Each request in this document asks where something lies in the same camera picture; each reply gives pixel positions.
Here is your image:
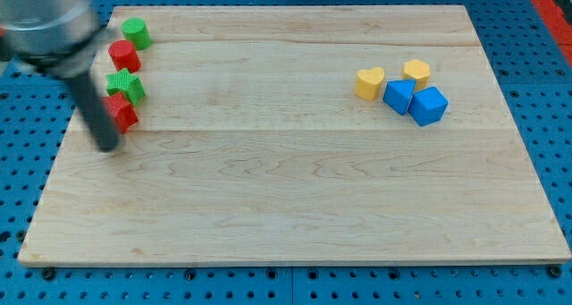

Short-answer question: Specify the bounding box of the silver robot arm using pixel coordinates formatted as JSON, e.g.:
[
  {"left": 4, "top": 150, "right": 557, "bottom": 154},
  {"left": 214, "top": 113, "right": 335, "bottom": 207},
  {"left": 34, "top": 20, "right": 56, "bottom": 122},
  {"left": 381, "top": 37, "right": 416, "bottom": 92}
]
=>
[{"left": 1, "top": 0, "right": 108, "bottom": 79}]

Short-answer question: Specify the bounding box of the light wooden board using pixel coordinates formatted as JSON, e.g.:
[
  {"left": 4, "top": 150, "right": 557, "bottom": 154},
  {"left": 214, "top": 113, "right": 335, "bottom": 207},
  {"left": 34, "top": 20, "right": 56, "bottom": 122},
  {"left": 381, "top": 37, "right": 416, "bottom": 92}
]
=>
[{"left": 19, "top": 5, "right": 571, "bottom": 267}]

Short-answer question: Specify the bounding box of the red cylinder block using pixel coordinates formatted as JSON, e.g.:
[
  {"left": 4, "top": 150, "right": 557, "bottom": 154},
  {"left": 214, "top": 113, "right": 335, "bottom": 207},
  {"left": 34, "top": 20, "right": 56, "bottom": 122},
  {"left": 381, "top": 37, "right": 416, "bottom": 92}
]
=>
[{"left": 108, "top": 39, "right": 141, "bottom": 72}]

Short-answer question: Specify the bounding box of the red star block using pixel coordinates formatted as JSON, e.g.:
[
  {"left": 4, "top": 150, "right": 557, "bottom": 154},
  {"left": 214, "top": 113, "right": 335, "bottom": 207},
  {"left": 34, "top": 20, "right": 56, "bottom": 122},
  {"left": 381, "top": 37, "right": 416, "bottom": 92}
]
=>
[{"left": 102, "top": 92, "right": 139, "bottom": 134}]

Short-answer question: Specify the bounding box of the blue triangle block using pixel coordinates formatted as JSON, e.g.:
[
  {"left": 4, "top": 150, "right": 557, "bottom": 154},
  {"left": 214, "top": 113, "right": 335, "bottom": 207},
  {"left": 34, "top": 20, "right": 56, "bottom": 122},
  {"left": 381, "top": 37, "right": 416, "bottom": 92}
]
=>
[{"left": 383, "top": 80, "right": 416, "bottom": 115}]

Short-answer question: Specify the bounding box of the yellow heart block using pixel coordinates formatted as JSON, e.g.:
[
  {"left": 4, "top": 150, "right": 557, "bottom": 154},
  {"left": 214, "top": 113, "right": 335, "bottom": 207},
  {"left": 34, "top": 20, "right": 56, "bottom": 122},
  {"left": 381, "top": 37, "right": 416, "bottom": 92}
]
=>
[{"left": 354, "top": 66, "right": 385, "bottom": 101}]

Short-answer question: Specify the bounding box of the black pusher rod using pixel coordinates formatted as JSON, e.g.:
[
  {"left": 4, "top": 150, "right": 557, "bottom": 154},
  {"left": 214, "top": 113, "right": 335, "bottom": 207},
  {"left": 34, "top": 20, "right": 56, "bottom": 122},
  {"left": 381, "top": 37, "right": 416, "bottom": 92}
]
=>
[{"left": 63, "top": 72, "right": 121, "bottom": 153}]

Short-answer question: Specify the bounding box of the blue cube block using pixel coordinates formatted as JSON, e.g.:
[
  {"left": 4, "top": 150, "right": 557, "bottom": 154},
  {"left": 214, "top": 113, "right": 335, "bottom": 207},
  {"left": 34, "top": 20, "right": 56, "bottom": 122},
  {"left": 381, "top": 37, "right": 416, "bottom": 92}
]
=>
[{"left": 408, "top": 87, "right": 449, "bottom": 127}]

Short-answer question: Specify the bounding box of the green cylinder block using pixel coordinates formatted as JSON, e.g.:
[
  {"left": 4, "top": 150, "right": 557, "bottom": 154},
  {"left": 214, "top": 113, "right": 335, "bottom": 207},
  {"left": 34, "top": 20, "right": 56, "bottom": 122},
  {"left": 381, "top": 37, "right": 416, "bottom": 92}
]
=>
[{"left": 121, "top": 17, "right": 152, "bottom": 50}]

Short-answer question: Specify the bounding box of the red tape strip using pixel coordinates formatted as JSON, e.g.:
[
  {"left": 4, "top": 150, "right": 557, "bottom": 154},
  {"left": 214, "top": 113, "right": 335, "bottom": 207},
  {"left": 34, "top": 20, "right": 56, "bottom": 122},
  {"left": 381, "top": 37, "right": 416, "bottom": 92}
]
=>
[{"left": 530, "top": 0, "right": 571, "bottom": 64}]

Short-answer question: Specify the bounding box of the green star block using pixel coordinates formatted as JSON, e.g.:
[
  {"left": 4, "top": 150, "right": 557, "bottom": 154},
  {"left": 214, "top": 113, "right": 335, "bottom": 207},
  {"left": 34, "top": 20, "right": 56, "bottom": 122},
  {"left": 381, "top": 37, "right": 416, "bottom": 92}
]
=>
[{"left": 106, "top": 68, "right": 146, "bottom": 106}]

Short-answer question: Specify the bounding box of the yellow hexagon block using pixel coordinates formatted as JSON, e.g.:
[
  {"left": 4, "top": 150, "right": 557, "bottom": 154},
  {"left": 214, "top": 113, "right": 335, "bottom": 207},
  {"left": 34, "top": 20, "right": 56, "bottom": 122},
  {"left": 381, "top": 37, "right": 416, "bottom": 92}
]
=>
[{"left": 401, "top": 59, "right": 431, "bottom": 90}]

